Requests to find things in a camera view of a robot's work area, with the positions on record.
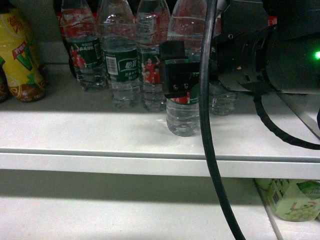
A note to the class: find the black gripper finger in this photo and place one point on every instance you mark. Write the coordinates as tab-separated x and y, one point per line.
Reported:
177	74

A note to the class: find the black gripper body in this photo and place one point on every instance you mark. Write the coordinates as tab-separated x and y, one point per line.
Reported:
245	47

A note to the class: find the white lower shelf board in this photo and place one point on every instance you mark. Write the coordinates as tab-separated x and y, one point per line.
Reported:
46	205

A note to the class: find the green grape juice carton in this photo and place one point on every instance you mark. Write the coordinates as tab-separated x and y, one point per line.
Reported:
294	200

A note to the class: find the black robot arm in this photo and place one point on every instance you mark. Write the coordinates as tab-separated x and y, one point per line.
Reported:
282	58

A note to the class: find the yellow lemon tea bottle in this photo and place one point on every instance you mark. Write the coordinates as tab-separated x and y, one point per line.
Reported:
19	58

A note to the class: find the white metal shelf board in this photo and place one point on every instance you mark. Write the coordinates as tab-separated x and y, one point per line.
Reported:
75	131

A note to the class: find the clear water bottle green label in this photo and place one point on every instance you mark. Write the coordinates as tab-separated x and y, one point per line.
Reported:
187	24
152	21
81	35
117	33
222	102

